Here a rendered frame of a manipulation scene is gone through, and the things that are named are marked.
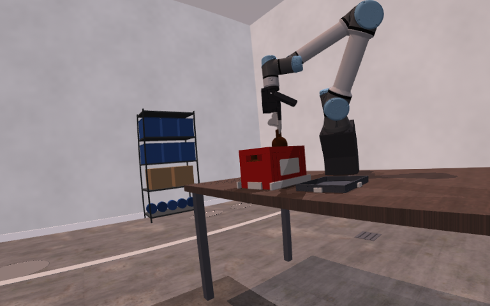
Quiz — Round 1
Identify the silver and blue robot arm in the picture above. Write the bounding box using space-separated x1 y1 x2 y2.
262 0 384 133

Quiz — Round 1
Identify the red crate with dividers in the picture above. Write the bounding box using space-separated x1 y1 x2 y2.
239 146 307 189

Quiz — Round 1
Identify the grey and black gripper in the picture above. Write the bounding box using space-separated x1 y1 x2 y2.
261 85 282 134

